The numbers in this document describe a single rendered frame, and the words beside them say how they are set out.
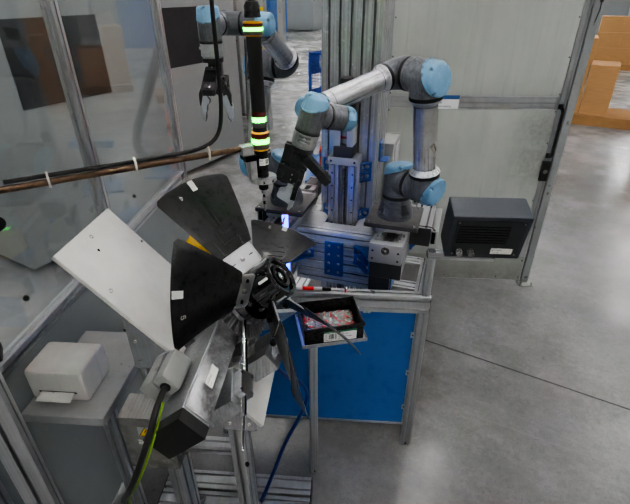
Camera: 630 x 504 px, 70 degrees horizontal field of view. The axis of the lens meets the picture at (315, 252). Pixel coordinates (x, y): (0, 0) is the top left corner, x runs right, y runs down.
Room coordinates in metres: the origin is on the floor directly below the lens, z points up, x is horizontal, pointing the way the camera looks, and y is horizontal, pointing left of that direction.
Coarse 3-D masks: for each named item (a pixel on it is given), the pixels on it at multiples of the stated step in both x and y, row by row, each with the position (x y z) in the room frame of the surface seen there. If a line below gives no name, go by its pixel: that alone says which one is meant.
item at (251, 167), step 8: (240, 144) 1.09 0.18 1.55; (240, 152) 1.08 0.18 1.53; (248, 152) 1.07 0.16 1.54; (248, 160) 1.06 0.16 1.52; (256, 160) 1.07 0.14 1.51; (248, 168) 1.08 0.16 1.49; (256, 168) 1.08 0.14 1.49; (248, 176) 1.09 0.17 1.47; (256, 176) 1.08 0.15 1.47; (272, 176) 1.10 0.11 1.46; (256, 184) 1.07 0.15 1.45; (264, 184) 1.07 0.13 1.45
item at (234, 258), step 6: (246, 246) 1.06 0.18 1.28; (252, 246) 1.07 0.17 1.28; (234, 252) 1.05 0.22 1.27; (240, 252) 1.05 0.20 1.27; (246, 252) 1.05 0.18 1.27; (228, 258) 1.03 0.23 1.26; (234, 258) 1.04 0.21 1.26; (240, 258) 1.04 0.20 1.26; (246, 258) 1.04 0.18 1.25; (252, 258) 1.04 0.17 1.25; (258, 258) 1.05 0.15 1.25; (234, 264) 1.03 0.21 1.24; (240, 264) 1.03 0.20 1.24; (246, 264) 1.03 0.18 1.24; (252, 264) 1.03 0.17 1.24; (240, 270) 1.02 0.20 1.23; (246, 270) 1.02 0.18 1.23
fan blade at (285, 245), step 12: (252, 228) 1.31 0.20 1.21; (264, 228) 1.32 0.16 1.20; (276, 228) 1.33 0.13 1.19; (288, 228) 1.35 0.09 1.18; (252, 240) 1.24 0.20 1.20; (264, 240) 1.25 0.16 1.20; (276, 240) 1.25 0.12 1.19; (288, 240) 1.26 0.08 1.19; (300, 240) 1.29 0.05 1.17; (312, 240) 1.33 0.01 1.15; (264, 252) 1.18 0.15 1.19; (276, 252) 1.18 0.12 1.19; (288, 252) 1.19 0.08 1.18; (300, 252) 1.21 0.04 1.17
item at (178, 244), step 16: (176, 240) 0.82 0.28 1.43; (176, 256) 0.79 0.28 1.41; (192, 256) 0.82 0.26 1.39; (208, 256) 0.86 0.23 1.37; (176, 272) 0.77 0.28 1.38; (192, 272) 0.80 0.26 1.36; (208, 272) 0.84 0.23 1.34; (224, 272) 0.88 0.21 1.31; (240, 272) 0.92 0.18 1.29; (176, 288) 0.75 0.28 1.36; (192, 288) 0.79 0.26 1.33; (208, 288) 0.82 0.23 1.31; (224, 288) 0.86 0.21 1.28; (176, 304) 0.74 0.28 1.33; (192, 304) 0.77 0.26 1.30; (208, 304) 0.81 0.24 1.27; (224, 304) 0.86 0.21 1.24; (176, 320) 0.72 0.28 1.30; (192, 320) 0.76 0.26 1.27; (208, 320) 0.81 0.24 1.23; (176, 336) 0.71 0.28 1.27; (192, 336) 0.75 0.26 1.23
